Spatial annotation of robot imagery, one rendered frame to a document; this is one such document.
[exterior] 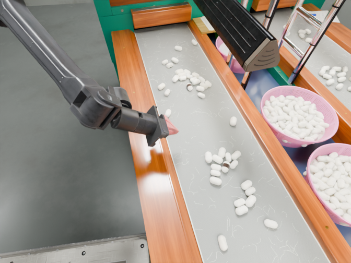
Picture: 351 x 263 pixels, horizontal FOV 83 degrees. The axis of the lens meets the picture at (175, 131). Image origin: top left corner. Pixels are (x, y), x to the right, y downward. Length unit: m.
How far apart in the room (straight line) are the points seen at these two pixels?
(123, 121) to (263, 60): 0.33
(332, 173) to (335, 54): 0.67
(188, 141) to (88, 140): 1.14
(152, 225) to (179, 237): 0.08
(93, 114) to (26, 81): 2.04
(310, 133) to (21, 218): 1.62
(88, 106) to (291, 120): 0.71
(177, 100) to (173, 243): 0.50
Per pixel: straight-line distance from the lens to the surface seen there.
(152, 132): 0.53
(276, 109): 0.87
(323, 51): 1.28
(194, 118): 0.75
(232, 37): 0.52
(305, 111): 0.93
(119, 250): 0.87
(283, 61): 1.09
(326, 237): 0.68
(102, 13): 1.17
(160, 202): 0.58
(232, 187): 0.64
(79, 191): 1.53
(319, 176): 0.77
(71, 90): 0.48
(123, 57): 1.00
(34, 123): 2.03
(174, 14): 1.16
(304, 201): 0.68
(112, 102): 0.45
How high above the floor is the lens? 1.32
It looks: 55 degrees down
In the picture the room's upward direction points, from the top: straight up
